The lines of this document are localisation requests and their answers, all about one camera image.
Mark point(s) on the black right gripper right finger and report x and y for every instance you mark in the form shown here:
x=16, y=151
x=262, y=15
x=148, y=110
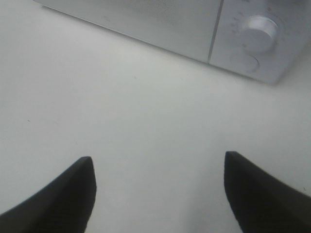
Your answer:
x=260, y=202

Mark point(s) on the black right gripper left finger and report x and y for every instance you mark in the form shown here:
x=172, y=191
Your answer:
x=63, y=206

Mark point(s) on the round white door button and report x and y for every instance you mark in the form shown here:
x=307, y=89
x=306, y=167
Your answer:
x=243, y=63

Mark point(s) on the white microwave knob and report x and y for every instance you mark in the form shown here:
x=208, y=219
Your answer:
x=258, y=34

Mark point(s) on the white microwave door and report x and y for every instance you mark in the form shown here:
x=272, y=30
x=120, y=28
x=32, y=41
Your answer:
x=185, y=27

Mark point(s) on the white microwave oven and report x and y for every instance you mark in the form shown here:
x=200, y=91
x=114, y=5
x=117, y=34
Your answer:
x=293, y=18

